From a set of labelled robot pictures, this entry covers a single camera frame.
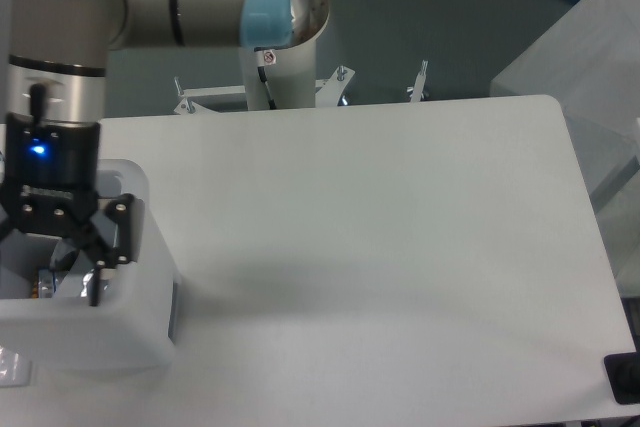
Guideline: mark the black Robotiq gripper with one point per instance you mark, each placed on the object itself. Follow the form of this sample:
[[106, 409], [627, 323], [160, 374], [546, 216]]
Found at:
[[49, 189]]

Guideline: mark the clear plastic water bottle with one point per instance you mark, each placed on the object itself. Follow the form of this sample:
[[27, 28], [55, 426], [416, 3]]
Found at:
[[72, 270]]

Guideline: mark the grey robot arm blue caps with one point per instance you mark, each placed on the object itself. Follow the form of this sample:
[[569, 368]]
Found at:
[[57, 69]]

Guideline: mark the metal can in bin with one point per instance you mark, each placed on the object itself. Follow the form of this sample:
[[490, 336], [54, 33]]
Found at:
[[46, 283]]

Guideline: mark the white trash can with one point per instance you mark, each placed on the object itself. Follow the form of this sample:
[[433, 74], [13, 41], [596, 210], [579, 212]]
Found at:
[[133, 325]]

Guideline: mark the clear plastic item bottom left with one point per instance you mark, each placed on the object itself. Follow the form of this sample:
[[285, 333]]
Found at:
[[15, 370]]

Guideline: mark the white side cabinet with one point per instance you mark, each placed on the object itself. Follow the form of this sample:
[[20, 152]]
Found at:
[[589, 62]]

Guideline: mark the black device at table edge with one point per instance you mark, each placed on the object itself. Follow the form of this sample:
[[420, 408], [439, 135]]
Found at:
[[623, 373]]

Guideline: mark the left white base bracket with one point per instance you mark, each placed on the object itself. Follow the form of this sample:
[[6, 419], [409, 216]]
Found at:
[[210, 99]]

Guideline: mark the white base bracket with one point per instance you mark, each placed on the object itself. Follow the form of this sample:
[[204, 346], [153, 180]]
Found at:
[[331, 92], [210, 99]]

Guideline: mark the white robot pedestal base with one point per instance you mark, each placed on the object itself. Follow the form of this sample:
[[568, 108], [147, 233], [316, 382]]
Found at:
[[285, 77]]

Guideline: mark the middle white base bracket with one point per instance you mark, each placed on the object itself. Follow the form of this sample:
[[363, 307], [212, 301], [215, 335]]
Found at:
[[331, 92]]

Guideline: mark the right metal base bracket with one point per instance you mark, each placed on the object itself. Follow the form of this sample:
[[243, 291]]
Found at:
[[418, 91]]

